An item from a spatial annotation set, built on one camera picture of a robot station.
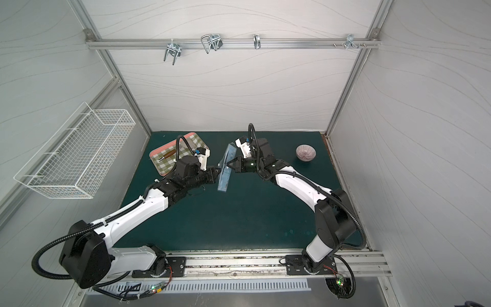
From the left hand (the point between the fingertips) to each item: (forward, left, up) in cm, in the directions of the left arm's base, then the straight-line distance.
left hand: (221, 170), depth 80 cm
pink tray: (+28, +39, -17) cm, 51 cm away
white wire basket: (-5, +52, +12) cm, 53 cm away
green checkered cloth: (+16, +36, -19) cm, 43 cm away
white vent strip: (-39, +5, -20) cm, 44 cm away
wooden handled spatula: (+21, +36, -17) cm, 45 cm away
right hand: (+1, -2, +3) cm, 4 cm away
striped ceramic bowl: (+24, -44, -17) cm, 53 cm away
